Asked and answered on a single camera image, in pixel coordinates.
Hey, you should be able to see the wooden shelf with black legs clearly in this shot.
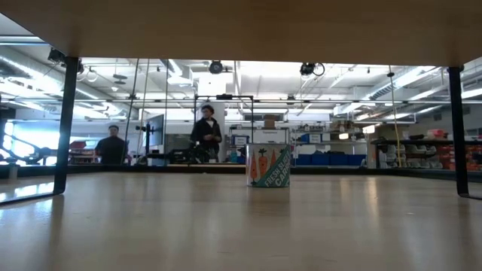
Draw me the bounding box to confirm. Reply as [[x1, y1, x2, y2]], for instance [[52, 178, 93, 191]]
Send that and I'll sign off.
[[0, 0, 482, 206]]

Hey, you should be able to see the black monitor on stand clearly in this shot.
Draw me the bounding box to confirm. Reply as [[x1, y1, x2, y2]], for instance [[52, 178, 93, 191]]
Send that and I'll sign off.
[[145, 114, 166, 150]]

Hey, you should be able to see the black aluminium table frame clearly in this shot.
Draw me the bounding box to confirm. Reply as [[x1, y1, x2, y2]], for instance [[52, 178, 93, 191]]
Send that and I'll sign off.
[[0, 162, 482, 182]]

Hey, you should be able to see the round black ceiling camera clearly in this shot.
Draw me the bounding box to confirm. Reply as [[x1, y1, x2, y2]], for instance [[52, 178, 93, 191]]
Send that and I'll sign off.
[[208, 59, 225, 75]]

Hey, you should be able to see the black stand frame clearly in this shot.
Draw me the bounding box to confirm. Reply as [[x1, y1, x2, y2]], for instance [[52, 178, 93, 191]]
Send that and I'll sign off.
[[193, 93, 255, 146]]

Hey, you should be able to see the sliced carrots can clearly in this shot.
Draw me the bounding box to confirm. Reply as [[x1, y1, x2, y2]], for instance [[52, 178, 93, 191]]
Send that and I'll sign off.
[[246, 143, 291, 188]]

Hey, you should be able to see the black clamp-mounted device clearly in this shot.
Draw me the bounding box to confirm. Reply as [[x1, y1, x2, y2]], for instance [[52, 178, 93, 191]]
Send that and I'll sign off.
[[47, 47, 84, 75]]

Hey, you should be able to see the black robot on bench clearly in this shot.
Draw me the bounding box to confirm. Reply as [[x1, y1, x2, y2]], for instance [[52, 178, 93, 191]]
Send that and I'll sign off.
[[165, 145, 197, 165]]

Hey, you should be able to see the storage shelving with bins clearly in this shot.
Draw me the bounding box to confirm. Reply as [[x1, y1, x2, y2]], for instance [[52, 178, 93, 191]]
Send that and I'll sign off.
[[371, 127, 482, 172]]

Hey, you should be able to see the person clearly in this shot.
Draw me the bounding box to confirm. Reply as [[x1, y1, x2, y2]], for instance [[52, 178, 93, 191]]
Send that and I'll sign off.
[[93, 124, 129, 165], [189, 104, 224, 163]]

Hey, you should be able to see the black camera with cable loop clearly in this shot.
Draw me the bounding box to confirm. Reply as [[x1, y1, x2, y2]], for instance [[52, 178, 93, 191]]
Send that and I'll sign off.
[[299, 62, 326, 78]]

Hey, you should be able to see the red cart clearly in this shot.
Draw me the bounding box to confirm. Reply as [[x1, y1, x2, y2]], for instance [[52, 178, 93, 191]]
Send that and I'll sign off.
[[67, 139, 131, 165]]

